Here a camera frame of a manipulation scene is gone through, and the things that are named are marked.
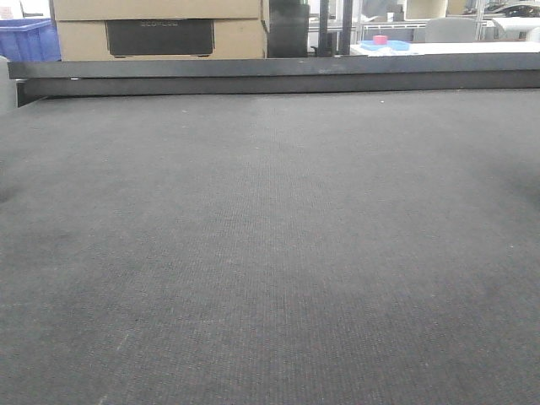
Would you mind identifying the dark grey conveyor belt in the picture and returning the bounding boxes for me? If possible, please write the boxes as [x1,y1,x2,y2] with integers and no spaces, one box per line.
[1,90,539,404]

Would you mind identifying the black box behind conveyor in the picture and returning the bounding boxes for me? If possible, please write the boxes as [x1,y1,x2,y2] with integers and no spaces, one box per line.
[268,0,310,58]

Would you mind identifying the cardboard box with black print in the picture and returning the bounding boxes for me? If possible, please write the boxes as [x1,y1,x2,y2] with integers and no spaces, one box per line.
[57,19,267,62]

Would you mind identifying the upper cardboard box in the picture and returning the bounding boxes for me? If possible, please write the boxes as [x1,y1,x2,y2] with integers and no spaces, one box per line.
[53,0,269,21]

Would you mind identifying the pink tape roll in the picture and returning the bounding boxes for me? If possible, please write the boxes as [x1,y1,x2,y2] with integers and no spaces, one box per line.
[372,35,388,46]

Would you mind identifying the blue shallow tray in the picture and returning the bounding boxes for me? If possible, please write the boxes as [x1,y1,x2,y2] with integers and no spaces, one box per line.
[358,40,410,51]

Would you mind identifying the grey office chair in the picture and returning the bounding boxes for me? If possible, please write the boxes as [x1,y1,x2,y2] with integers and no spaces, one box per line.
[413,17,477,43]

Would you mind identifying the blue plastic crate background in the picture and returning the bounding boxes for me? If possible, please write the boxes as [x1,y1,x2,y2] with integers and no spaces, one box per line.
[1,18,61,62]

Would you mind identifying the white table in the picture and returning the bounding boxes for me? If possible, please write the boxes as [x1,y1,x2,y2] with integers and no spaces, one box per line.
[350,41,539,57]

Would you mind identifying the black vertical post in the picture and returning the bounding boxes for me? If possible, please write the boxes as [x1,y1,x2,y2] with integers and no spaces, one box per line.
[317,0,354,57]

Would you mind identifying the black conveyor side rail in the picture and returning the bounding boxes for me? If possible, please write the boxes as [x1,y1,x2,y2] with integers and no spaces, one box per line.
[8,52,539,100]

